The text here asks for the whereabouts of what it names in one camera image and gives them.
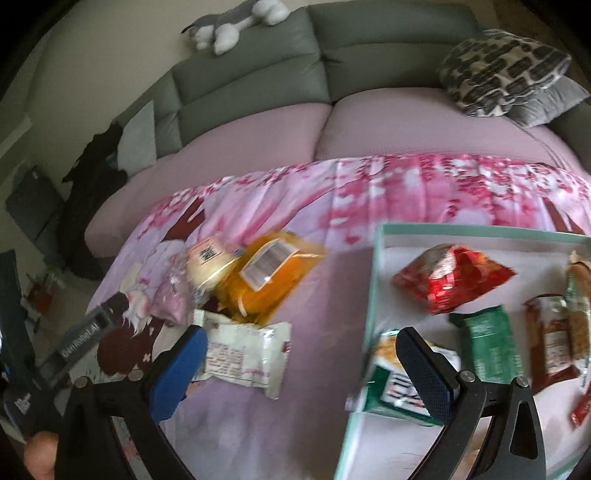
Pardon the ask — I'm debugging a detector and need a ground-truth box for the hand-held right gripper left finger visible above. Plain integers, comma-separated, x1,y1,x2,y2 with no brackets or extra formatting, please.
55,324,209,480

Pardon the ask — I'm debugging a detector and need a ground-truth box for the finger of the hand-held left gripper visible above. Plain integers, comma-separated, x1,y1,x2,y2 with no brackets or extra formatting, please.
102,294,132,321

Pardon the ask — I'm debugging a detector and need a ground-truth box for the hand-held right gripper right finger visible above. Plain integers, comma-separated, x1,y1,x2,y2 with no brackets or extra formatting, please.
396,327,548,480

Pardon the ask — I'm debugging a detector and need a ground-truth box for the green white snack packet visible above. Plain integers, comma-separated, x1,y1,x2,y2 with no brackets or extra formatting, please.
345,329,463,428

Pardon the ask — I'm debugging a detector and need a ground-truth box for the teal-edged white box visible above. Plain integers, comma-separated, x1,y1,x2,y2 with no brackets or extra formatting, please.
332,223,591,480

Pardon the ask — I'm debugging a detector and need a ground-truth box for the cream white snack packet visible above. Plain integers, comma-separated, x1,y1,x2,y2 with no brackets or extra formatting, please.
186,234,242,288

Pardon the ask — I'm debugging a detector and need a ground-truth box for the person's left hand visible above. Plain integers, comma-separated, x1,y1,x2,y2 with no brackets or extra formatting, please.
24,431,62,480

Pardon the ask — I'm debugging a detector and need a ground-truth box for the pink clear packet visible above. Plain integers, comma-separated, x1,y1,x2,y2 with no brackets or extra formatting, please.
154,257,200,327

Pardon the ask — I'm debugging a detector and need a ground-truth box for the small red object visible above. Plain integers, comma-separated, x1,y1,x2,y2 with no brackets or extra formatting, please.
27,276,57,311

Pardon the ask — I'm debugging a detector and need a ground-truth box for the red chips bag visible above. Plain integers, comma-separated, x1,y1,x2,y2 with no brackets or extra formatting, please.
390,243,518,315

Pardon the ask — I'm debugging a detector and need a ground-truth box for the pink printed blanket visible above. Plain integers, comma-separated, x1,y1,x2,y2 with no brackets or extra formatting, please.
85,154,591,480

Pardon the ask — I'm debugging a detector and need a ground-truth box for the dark cloth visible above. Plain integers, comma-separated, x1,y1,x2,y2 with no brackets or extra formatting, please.
60,122,131,281

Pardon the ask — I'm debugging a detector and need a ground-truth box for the orange snack packet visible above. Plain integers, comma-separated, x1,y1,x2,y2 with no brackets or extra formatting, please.
216,230,329,325

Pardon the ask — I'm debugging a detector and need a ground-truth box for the red biscuit packet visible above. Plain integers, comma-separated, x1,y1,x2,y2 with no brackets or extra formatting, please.
525,294,583,394

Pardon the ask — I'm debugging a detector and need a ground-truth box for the dark grey box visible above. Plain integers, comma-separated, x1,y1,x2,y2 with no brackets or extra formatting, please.
4,165,66,241

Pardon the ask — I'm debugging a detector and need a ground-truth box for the lilac sofa seat cover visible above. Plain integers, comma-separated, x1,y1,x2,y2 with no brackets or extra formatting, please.
85,90,591,259

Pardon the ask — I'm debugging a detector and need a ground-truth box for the grey sofa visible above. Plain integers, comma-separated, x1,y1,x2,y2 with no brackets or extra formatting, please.
152,2,591,160

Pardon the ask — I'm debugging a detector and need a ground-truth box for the grey pillow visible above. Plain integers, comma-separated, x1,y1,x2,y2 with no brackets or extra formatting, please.
508,76,591,128

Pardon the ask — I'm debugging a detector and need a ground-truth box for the grey white plush toy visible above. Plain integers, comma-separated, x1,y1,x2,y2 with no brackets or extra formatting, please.
181,0,291,56

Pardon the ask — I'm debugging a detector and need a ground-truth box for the black beige patterned pillow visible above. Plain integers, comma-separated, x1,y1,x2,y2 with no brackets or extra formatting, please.
438,29,573,119

